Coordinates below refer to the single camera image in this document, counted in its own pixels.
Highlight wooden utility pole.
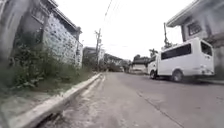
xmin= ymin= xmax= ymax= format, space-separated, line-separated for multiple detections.
xmin=94 ymin=28 xmax=102 ymax=72

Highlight low white building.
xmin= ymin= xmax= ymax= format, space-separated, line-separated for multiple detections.
xmin=128 ymin=59 xmax=150 ymax=75

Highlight grey concrete road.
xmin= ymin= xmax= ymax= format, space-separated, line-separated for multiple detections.
xmin=36 ymin=71 xmax=224 ymax=128

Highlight grey stone-walled building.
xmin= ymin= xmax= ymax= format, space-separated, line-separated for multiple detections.
xmin=0 ymin=0 xmax=84 ymax=69

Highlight pale concrete kerb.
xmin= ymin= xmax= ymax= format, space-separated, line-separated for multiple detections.
xmin=8 ymin=72 xmax=104 ymax=128

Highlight white van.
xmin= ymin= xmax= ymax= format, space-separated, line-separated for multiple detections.
xmin=146 ymin=37 xmax=215 ymax=83

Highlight weeds and bushes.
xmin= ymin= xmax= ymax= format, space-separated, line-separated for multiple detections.
xmin=0 ymin=41 xmax=96 ymax=93

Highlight grey building with window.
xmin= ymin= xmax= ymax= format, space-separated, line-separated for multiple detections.
xmin=165 ymin=0 xmax=224 ymax=79

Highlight grey concrete sidewalk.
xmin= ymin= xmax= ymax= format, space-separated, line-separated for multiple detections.
xmin=0 ymin=74 xmax=98 ymax=128

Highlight overhead wires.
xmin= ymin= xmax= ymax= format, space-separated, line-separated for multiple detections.
xmin=101 ymin=0 xmax=123 ymax=24

